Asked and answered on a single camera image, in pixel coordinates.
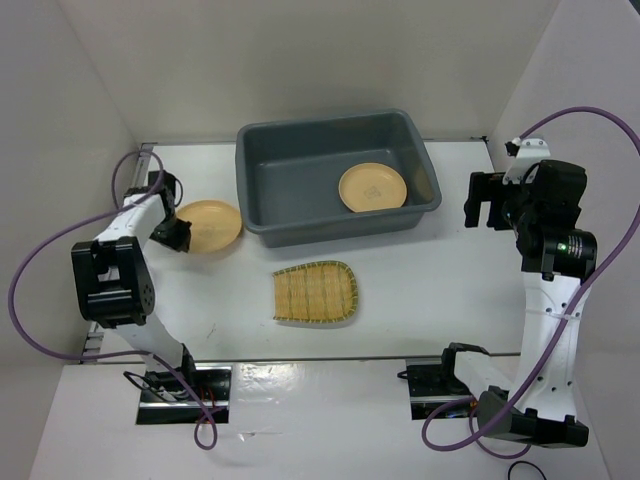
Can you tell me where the grey plastic bin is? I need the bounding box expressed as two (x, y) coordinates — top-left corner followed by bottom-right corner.
(235, 109), (442, 248)

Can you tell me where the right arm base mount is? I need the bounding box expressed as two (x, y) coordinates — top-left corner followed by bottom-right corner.
(396, 358), (471, 421)

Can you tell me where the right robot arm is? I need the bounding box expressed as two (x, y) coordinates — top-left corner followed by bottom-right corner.
(438, 160), (597, 448)

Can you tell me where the black cable loop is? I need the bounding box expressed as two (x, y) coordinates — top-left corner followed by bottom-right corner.
(508, 460), (547, 480)

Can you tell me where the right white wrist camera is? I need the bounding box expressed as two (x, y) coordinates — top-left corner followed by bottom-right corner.
(502, 137), (551, 185)

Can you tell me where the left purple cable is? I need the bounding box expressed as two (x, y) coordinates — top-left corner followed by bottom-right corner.
(8, 149), (226, 451)

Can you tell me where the aluminium table edge rail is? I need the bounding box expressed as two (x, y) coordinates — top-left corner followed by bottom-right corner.
(83, 143), (154, 356)

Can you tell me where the purple cable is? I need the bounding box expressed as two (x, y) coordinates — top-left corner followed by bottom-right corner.
(8, 149), (226, 451)
(419, 106), (640, 460)

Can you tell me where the woven bamboo basket tray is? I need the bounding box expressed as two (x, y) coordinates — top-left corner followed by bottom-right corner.
(272, 260), (359, 325)

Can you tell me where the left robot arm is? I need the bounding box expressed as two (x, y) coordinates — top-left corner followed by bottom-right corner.
(71, 171), (199, 401)

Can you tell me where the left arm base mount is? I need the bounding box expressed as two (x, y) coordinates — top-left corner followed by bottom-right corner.
(123, 363), (232, 425)

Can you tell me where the yellow bear plate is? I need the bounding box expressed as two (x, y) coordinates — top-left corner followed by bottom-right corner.
(338, 162), (408, 213)
(177, 200), (243, 254)

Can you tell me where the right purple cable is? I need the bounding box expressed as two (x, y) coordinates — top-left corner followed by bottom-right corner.
(419, 106), (640, 460)

